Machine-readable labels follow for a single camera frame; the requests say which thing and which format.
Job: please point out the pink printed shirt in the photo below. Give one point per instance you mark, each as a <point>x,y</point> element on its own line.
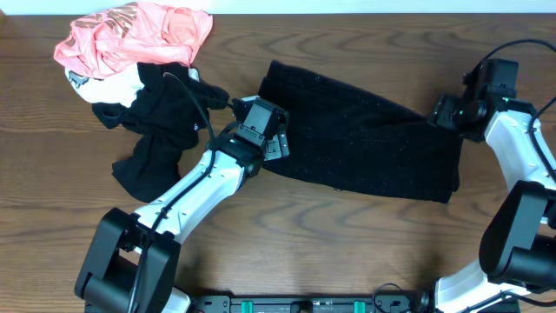
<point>103,44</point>

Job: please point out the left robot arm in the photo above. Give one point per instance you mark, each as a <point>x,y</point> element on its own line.
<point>132,259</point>

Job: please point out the white printed shirt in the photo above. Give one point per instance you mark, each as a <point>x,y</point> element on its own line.
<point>138,85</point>

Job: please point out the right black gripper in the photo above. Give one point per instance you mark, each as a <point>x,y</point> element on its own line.
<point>440,115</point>

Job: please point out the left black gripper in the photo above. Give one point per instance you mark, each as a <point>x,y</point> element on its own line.
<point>278,143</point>

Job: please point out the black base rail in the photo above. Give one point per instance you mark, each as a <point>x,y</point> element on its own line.
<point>385,301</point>

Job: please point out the black velvet skirt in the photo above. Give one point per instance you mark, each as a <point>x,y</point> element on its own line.
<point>351,139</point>

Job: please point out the black crumpled garment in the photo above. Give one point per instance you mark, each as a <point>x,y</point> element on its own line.
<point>164,114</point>

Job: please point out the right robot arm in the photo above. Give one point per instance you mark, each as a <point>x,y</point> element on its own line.
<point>515,260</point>

